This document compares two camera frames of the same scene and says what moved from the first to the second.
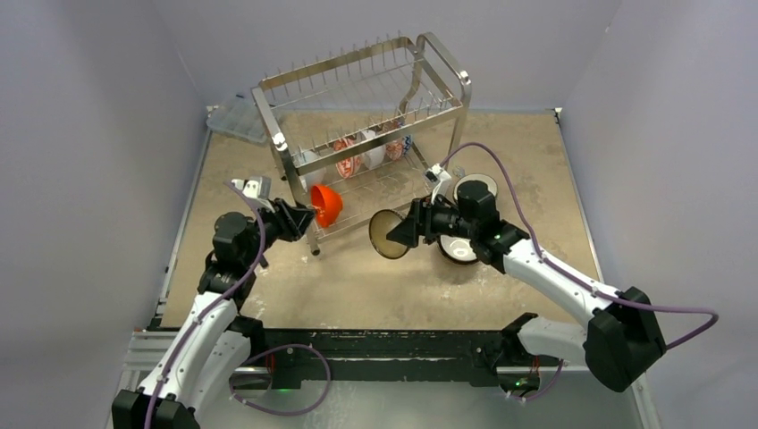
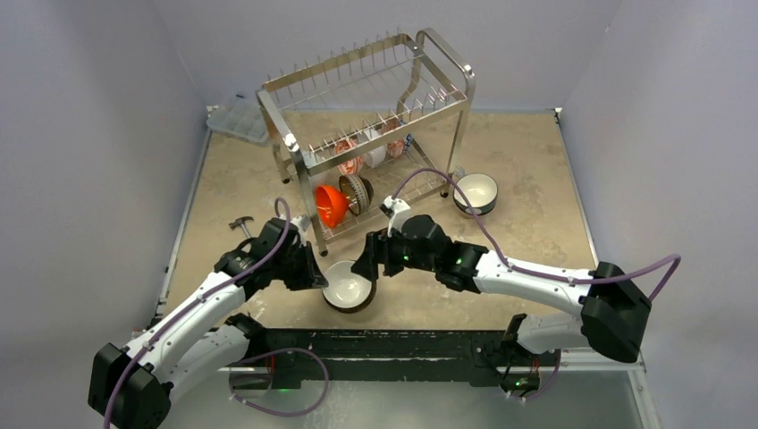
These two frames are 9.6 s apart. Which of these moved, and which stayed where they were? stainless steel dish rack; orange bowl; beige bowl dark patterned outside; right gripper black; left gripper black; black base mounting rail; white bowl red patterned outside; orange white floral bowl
Moved: left gripper black; right gripper black; beige bowl dark patterned outside
Stayed: white bowl red patterned outside; orange bowl; black base mounting rail; orange white floral bowl; stainless steel dish rack
